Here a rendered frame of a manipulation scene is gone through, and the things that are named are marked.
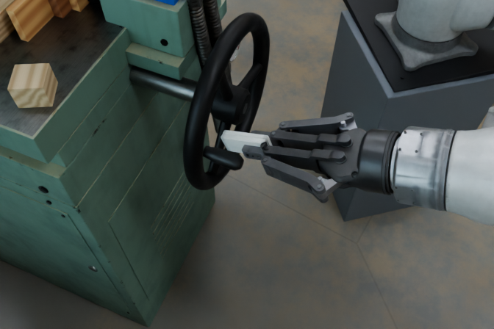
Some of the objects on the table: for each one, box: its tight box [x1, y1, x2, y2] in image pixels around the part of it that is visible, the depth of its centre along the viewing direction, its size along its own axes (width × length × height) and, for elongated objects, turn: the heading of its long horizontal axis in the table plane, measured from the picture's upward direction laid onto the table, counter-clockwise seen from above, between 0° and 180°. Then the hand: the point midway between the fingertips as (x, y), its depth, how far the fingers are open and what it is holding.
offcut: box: [7, 63, 58, 108], centre depth 65 cm, size 4×5×4 cm
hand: (246, 144), depth 66 cm, fingers closed
